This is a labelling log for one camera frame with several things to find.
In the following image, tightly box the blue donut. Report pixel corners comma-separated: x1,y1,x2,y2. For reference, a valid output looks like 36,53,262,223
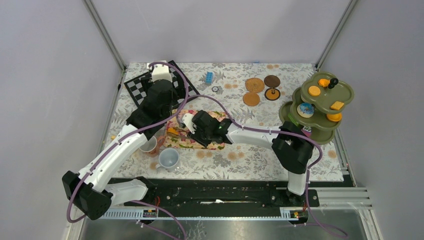
296,102,315,119

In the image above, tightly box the plain orange coaster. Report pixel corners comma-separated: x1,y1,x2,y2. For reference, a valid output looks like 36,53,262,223
242,92,261,107

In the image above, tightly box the black white checkerboard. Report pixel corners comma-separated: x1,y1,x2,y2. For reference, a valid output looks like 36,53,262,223
124,68,185,108

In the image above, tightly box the dark brown coaster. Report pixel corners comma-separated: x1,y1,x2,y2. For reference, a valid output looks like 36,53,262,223
263,75,281,88

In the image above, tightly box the white mug with red handle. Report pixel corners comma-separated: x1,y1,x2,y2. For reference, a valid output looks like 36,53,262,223
139,136,166,158

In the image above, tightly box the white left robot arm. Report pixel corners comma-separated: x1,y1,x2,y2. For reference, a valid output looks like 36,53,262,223
61,73,190,223

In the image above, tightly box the square orange cracker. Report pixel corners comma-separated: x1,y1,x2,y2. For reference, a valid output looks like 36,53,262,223
330,101,345,111

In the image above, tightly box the floral serving tray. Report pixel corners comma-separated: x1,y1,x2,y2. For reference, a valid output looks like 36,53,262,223
164,109,225,150

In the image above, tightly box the woven tan coaster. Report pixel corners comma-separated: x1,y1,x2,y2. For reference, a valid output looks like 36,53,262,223
245,77,265,93

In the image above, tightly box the round brown cookie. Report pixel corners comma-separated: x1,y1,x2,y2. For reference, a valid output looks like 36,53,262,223
307,85,321,97

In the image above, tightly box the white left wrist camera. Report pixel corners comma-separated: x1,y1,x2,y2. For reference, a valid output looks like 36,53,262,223
147,60,172,82

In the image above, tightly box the green three-tier stand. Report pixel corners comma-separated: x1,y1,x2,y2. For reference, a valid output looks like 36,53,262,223
278,71,355,145

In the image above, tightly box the blue toy brick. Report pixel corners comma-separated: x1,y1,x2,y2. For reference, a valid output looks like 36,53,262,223
204,72,214,85

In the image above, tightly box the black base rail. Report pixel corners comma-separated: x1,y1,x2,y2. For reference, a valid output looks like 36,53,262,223
105,177,321,220

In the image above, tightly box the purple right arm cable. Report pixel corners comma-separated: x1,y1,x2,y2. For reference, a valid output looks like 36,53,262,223
175,94,349,240

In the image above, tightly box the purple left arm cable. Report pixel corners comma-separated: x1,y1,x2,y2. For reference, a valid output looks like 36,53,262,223
66,61,190,240

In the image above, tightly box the purple cake slice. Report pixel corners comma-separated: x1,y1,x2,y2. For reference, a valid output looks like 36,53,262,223
301,126,312,137

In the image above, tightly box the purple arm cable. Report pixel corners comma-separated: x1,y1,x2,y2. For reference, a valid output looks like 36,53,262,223
66,61,190,240
175,94,349,240

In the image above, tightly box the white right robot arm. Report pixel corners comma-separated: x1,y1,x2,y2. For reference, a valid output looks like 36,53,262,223
181,110,314,206

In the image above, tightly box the black orange face coaster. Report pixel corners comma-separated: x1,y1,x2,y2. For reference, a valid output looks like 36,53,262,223
264,88,281,101

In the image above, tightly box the white mug front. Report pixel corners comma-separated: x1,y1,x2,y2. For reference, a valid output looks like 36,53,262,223
155,148,181,172

